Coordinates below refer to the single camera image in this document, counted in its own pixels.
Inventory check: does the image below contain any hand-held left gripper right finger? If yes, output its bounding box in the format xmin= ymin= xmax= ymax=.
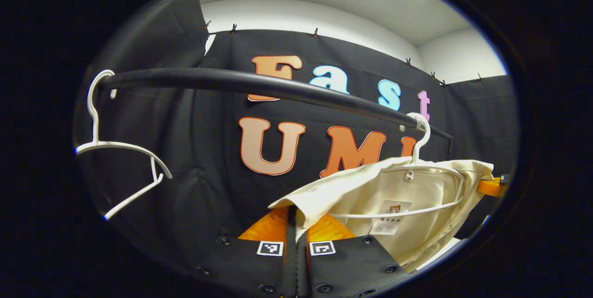
xmin=297 ymin=214 xmax=413 ymax=298

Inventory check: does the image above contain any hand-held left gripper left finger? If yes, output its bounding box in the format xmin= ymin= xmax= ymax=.
xmin=196 ymin=205 xmax=297 ymax=298

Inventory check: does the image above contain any cream shirt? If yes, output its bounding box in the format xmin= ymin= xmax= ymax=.
xmin=268 ymin=157 xmax=495 ymax=273

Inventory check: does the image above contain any white plastic clothes hanger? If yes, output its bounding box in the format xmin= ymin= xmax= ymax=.
xmin=75 ymin=70 xmax=173 ymax=221
xmin=328 ymin=113 xmax=467 ymax=220

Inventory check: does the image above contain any black metal clothes rack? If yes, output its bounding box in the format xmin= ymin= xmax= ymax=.
xmin=98 ymin=67 xmax=454 ymax=160

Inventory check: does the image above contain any black backdrop cloth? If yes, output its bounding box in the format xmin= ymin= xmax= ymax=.
xmin=73 ymin=0 xmax=519 ymax=285

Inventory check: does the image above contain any row of black backdrop clips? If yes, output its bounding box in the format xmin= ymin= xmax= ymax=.
xmin=194 ymin=0 xmax=483 ymax=88

